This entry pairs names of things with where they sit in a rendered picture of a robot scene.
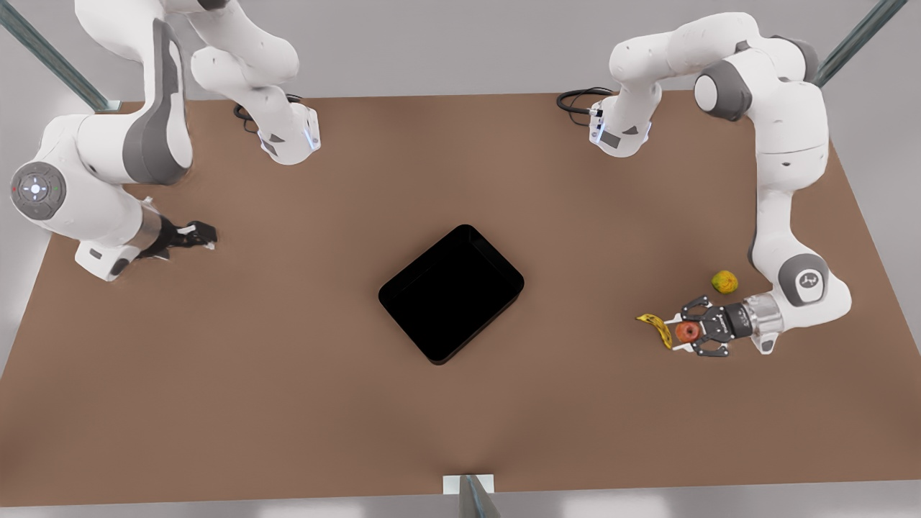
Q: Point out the yellow banana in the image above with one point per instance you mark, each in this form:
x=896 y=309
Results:
x=658 y=327

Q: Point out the silver frame post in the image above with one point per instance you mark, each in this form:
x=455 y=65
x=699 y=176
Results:
x=57 y=61
x=471 y=496
x=856 y=39

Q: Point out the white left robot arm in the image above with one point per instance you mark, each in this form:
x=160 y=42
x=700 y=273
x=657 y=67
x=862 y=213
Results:
x=781 y=144

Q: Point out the red apple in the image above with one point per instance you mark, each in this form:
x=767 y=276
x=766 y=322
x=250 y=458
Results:
x=688 y=332

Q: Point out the black storage box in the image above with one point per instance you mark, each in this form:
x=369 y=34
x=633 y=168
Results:
x=451 y=293

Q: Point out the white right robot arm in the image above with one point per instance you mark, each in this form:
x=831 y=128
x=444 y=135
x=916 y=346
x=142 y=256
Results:
x=108 y=155

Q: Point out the yellow green fruit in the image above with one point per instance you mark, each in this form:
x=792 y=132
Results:
x=724 y=281

